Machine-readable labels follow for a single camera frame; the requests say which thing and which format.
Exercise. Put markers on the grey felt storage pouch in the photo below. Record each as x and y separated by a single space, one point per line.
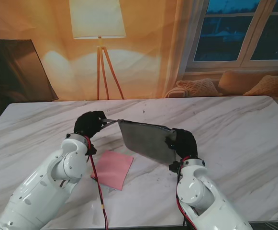
146 140

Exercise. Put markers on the cream curtain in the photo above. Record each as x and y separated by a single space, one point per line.
184 48

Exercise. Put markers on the tan sofa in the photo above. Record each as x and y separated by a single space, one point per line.
239 81

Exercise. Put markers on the beige cushioned armrest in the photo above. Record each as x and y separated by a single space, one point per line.
172 92

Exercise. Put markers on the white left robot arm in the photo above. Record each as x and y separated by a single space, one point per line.
40 189

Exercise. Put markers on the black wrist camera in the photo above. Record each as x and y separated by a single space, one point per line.
174 167
92 151

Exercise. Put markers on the pink paper document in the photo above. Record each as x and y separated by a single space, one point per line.
113 170

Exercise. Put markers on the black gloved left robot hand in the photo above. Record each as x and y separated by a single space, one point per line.
88 123

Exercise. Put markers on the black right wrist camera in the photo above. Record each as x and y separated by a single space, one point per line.
174 167

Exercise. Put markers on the floor lamp with wooden tripod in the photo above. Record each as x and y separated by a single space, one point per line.
98 21

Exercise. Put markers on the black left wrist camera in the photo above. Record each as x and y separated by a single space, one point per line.
92 151

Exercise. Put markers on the dark flat screen television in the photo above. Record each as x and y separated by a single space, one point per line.
14 72

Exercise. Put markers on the knitted cushion beside armrest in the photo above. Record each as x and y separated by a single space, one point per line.
198 86

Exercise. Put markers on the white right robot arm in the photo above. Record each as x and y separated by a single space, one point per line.
201 191

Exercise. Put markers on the white framed window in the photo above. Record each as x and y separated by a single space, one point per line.
225 36

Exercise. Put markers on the knitted cushion on sofa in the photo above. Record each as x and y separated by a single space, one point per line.
269 84

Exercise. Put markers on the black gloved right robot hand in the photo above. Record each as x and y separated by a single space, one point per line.
185 143

